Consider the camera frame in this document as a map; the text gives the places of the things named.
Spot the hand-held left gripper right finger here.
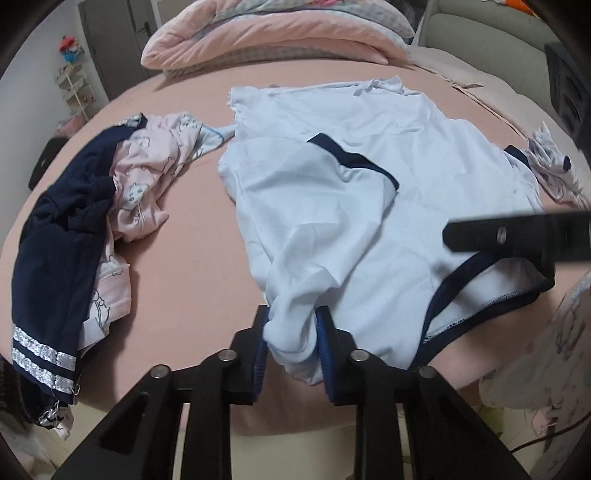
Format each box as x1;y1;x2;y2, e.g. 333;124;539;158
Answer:
315;307;532;480

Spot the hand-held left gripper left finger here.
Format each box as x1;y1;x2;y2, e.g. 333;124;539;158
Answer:
51;305;271;480

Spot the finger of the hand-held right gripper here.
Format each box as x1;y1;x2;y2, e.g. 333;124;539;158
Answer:
442;211;560;260

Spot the white t-shirt with navy trim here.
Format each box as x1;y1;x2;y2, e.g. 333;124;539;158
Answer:
216;75;556;387

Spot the small white printed cloth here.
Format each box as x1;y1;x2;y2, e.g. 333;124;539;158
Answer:
525;121;588;205

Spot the pale printed clothing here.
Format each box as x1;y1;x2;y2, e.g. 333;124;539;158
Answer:
477;271;591;417

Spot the pink bed sheet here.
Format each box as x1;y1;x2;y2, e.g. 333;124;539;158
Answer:
0;59;591;438

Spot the black plastic object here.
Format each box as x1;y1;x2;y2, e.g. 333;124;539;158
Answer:
544;41;591;140

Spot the grey-green sofa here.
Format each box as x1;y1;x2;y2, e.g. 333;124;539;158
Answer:
417;10;591;136

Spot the pink cartoon print pajamas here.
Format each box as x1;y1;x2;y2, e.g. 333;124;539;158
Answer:
37;110;237;440

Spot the navy garment with silver stripes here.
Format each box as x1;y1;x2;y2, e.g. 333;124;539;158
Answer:
10;114;149;426

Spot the black bag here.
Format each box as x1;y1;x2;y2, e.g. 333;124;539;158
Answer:
28;135;71;193

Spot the folded pink quilt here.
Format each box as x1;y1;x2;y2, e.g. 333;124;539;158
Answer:
140;0;417;82

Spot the white shelf rack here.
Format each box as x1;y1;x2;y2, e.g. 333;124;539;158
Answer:
54;64;101;124

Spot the grey door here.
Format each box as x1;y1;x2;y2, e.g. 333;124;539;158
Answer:
78;0;154;103

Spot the red and blue toy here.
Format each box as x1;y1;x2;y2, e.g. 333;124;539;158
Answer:
58;36;87;66

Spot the black cable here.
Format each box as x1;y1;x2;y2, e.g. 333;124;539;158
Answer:
507;413;591;459

